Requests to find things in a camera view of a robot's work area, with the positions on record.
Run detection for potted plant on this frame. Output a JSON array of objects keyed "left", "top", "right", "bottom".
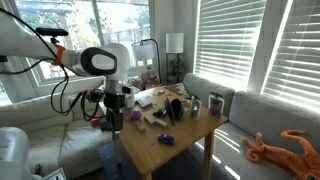
[{"left": 166, "top": 54, "right": 185, "bottom": 83}]

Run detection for white leather sofa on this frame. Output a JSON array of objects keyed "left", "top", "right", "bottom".
[{"left": 0, "top": 94, "right": 112, "bottom": 179}]

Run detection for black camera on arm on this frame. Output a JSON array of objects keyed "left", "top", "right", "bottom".
[{"left": 36, "top": 28, "right": 68, "bottom": 37}]

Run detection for black arc lamp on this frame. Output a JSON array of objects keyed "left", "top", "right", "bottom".
[{"left": 131, "top": 38, "right": 161, "bottom": 73}]

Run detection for white plastic bottle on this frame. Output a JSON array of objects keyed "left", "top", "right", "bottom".
[{"left": 123, "top": 86, "right": 134, "bottom": 120}]

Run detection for grey sofa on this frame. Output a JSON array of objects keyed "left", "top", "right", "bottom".
[{"left": 183, "top": 73, "right": 320, "bottom": 180}]

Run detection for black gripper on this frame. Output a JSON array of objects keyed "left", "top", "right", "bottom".
[{"left": 103, "top": 80, "right": 125, "bottom": 140}]

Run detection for black pouch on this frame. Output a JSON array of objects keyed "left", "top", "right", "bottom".
[{"left": 164, "top": 98, "right": 183, "bottom": 125}]

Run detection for red object on sofa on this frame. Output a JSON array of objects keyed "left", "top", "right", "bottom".
[{"left": 90, "top": 114, "right": 102, "bottom": 127}]

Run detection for papers on table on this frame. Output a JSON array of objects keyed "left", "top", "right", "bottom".
[{"left": 135, "top": 93, "right": 154, "bottom": 107}]

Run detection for orange plush octopus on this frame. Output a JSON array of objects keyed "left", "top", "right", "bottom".
[{"left": 242, "top": 130, "right": 320, "bottom": 180}]

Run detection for wooden table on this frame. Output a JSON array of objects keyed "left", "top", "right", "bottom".
[{"left": 118, "top": 83, "right": 229, "bottom": 180}]

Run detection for light wooden block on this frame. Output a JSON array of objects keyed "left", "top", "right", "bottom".
[
  {"left": 134, "top": 120, "right": 145, "bottom": 132},
  {"left": 154, "top": 118, "right": 168, "bottom": 128},
  {"left": 144, "top": 115, "right": 155, "bottom": 124}
]

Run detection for stuffed toy by window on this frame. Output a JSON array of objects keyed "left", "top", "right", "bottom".
[{"left": 140, "top": 68, "right": 160, "bottom": 90}]

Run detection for purple ball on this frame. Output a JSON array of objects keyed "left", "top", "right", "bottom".
[{"left": 131, "top": 110, "right": 142, "bottom": 121}]

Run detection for magazine on table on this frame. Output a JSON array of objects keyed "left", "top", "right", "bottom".
[{"left": 171, "top": 83, "right": 189, "bottom": 98}]

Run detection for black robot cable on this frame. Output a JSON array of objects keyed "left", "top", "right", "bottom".
[{"left": 0, "top": 7, "right": 105, "bottom": 122}]

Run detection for blue toy car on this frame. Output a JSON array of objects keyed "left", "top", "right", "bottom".
[{"left": 158, "top": 134, "right": 175, "bottom": 145}]

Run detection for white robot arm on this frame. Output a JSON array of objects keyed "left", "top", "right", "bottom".
[{"left": 0, "top": 8, "right": 135, "bottom": 140}]

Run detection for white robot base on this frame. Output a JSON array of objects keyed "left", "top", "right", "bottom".
[{"left": 0, "top": 127, "right": 42, "bottom": 180}]

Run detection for white floor lamp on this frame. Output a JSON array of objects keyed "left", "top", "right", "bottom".
[{"left": 165, "top": 32, "right": 185, "bottom": 85}]

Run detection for black toy car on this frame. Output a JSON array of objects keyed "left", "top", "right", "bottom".
[{"left": 153, "top": 109, "right": 166, "bottom": 118}]

